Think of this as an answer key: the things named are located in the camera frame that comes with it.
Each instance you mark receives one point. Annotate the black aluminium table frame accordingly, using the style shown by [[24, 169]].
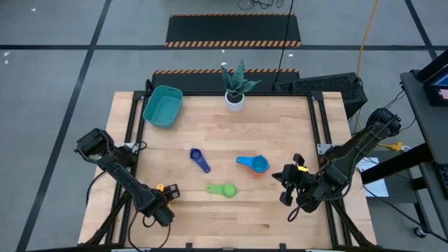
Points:
[[134, 119]]

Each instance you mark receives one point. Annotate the teal plastic basket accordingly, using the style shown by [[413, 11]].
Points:
[[162, 108]]

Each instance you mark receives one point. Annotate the snake plant in white pot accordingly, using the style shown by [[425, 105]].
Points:
[[234, 105]]

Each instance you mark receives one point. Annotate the black hazard-striped floor mat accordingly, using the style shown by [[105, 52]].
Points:
[[196, 82], [231, 29]]

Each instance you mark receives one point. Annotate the white paper sheet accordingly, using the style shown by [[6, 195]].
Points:
[[378, 182]]

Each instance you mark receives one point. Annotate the green measuring cup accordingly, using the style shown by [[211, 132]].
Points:
[[229, 190]]

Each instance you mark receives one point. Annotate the black monitor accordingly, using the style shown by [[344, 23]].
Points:
[[437, 91]]

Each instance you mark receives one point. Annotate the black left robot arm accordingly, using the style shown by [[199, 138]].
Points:
[[119, 173]]

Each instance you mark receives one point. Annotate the black computer case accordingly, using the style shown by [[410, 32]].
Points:
[[325, 89]]

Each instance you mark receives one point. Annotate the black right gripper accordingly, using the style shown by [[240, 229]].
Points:
[[304, 185]]

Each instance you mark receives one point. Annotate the red measuring cup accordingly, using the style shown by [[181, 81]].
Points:
[[259, 174]]

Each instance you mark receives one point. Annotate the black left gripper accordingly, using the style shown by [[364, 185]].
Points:
[[157, 208]]

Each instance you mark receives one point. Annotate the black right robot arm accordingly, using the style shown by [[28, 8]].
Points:
[[364, 140]]

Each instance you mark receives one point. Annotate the dark grey equipment cart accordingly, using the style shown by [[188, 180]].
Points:
[[420, 105]]

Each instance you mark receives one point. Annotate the light blue measuring cup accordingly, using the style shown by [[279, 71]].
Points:
[[259, 164]]

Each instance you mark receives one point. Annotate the yellow power plug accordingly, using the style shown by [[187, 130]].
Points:
[[395, 146]]

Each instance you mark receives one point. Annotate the dark blue measuring cup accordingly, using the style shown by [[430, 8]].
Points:
[[203, 164]]

